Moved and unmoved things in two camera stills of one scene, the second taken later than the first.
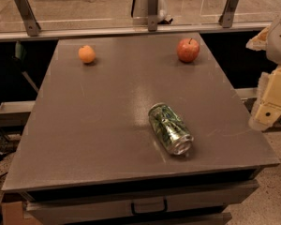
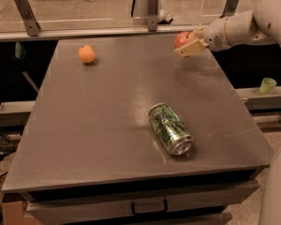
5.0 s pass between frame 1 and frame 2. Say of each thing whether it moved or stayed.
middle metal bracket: stayed
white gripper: moved
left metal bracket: stayed
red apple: moved
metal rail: stayed
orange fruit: stayed
